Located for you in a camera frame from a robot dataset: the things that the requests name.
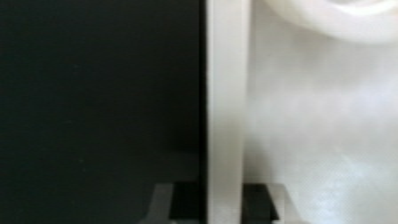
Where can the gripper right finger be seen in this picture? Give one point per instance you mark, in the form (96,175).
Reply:
(260,211)

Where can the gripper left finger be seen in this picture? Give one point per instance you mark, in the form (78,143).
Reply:
(176,206)

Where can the white desk top tray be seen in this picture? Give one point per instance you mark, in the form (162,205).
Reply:
(302,109)

